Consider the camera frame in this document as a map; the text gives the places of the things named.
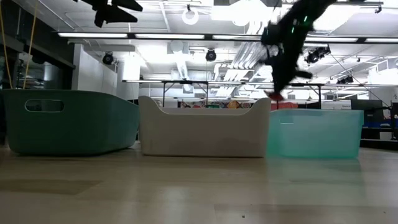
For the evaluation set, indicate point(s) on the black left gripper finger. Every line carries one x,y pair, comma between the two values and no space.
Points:
129,4
112,15

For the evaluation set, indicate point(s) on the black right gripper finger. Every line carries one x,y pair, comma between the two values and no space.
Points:
276,79
284,79

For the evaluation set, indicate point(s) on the red candy packet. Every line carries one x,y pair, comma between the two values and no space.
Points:
276,97

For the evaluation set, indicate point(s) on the dark teal plastic bin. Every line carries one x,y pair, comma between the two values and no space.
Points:
77,133

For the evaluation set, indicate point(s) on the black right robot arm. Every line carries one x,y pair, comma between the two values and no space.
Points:
314,9

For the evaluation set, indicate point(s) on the long ceiling light bar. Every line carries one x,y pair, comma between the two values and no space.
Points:
93,35

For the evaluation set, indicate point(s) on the orange cloth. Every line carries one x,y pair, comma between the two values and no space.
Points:
287,106

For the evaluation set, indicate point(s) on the black spotlight cluster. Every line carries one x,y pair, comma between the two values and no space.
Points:
317,55

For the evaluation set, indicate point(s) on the colourful patterned banner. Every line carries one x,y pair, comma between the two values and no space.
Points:
233,104

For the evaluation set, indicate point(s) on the translucent aqua plastic bin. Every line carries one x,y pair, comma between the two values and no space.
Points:
314,137

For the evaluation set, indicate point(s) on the dark monitor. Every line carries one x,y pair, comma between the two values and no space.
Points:
367,112

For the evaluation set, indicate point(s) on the white plastic bin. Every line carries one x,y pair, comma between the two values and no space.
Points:
205,137

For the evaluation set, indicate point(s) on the black frame table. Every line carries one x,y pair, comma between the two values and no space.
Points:
186,82
308,84

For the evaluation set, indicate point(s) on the black ceiling bracket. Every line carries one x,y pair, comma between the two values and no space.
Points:
354,3

